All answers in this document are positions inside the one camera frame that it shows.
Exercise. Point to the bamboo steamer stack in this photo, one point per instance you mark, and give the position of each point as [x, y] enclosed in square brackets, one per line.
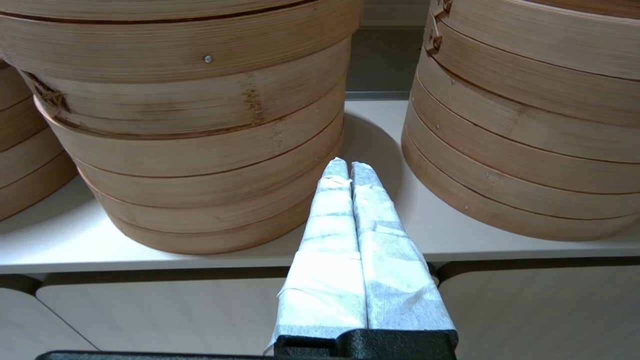
[200, 170]
[22, 155]
[525, 127]

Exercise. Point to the stainless steel drain panel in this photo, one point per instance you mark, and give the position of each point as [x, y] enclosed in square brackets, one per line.
[385, 60]

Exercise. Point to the beige cabinet door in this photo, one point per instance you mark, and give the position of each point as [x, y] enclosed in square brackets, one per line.
[27, 327]
[550, 317]

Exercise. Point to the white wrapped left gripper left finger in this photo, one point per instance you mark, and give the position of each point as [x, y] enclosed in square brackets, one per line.
[325, 260]

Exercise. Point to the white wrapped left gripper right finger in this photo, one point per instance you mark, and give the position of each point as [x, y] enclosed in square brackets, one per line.
[395, 280]

